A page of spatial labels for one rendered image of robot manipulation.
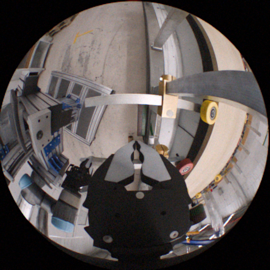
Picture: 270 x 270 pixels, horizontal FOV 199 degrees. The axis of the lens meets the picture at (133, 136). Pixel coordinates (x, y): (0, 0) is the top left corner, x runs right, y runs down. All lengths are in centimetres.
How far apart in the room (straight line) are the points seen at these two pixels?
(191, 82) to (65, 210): 41
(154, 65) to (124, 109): 80
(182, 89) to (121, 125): 106
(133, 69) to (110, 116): 74
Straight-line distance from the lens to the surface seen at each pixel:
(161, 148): 30
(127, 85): 109
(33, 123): 29
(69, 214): 30
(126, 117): 111
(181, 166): 35
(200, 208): 24
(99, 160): 36
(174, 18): 33
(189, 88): 15
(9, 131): 41
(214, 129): 36
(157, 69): 42
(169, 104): 25
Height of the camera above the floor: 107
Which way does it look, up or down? 62 degrees down
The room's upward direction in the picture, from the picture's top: 179 degrees clockwise
